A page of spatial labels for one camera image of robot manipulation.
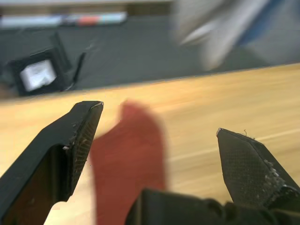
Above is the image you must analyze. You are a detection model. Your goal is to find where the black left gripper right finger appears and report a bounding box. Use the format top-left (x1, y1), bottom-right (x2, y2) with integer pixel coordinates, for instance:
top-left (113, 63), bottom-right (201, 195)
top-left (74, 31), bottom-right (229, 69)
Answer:
top-left (215, 127), bottom-right (300, 208)

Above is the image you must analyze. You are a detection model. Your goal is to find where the long flat multicoloured strip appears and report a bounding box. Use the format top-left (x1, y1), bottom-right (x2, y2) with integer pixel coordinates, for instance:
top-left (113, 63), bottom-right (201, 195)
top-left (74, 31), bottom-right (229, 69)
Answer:
top-left (0, 11), bottom-right (128, 28)

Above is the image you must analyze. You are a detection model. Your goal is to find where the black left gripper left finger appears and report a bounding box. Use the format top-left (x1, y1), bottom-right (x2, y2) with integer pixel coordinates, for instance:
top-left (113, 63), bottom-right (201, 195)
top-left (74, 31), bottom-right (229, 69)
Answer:
top-left (0, 100), bottom-right (105, 225)

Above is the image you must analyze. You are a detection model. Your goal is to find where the red sock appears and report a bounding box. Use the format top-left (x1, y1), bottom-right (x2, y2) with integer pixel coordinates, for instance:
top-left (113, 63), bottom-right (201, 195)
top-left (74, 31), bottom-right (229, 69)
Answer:
top-left (90, 100), bottom-right (170, 225)

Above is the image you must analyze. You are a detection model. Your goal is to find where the black box with white label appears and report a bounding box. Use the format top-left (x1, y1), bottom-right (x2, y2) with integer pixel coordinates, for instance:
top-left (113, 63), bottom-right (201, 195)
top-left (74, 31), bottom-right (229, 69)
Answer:
top-left (4, 31), bottom-right (77, 97)

